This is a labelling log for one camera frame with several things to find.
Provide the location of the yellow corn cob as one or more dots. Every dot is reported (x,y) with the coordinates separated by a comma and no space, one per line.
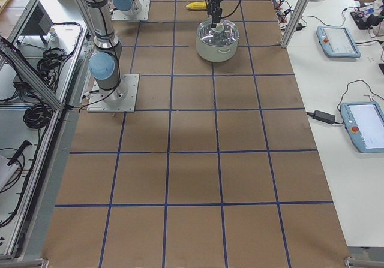
(197,6)

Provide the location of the aluminium frame left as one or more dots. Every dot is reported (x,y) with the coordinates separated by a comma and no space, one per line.
(44,56)

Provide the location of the black power adapter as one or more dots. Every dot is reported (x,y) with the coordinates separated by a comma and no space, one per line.
(323,117)

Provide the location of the white pot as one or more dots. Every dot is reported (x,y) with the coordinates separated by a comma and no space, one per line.
(213,53)

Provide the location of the upper teach pendant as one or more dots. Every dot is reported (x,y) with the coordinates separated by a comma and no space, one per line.
(337,42)

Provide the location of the aluminium frame post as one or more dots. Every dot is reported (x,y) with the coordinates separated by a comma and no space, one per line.
(293,22)

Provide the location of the lower teach pendant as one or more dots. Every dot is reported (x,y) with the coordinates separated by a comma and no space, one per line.
(364,124)

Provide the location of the glass pot lid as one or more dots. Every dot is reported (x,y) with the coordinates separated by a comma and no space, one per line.
(224,34)

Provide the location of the teach pendant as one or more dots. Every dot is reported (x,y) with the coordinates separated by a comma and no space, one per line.
(364,124)
(337,42)

